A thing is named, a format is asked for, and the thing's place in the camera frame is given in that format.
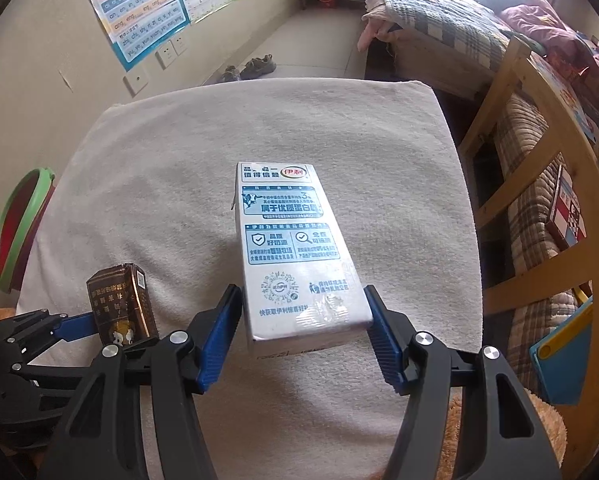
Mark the blue children's book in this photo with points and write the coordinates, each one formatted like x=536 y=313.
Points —
x=572 y=100

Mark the white towel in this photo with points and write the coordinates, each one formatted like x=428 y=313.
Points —
x=329 y=135

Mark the red checkered box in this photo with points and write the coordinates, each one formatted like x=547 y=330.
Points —
x=569 y=210

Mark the red bin with green rim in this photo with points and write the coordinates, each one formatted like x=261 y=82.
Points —
x=17 y=225

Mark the yellow blue toy board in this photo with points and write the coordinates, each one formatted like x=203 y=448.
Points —
x=562 y=355

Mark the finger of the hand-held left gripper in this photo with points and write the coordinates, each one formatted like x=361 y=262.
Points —
x=74 y=327
x=54 y=372

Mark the blue letter wall poster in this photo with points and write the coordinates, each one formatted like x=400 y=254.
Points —
x=129 y=15

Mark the white blue milk carton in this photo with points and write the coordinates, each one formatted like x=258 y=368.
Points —
x=289 y=240

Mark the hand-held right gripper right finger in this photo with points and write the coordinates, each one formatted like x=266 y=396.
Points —
x=384 y=345

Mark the blue plaid quilt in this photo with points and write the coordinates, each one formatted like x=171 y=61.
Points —
x=439 y=15

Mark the pink bed sheet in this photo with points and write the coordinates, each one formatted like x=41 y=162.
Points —
x=379 y=25

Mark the brown checkered mattress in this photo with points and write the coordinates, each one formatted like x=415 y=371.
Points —
x=529 y=200

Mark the purple blanket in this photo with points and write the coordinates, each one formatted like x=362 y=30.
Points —
x=549 y=30

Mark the brown drink carton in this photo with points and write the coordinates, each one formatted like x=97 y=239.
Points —
x=122 y=305

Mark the wooden cot frame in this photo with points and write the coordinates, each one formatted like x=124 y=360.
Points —
x=579 y=185

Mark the orange plush cushion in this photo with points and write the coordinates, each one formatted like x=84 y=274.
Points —
x=544 y=425

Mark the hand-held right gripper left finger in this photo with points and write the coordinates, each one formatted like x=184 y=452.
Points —
x=219 y=340

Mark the white wall socket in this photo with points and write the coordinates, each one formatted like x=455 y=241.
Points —
x=179 y=45
x=165 y=56
x=135 y=84

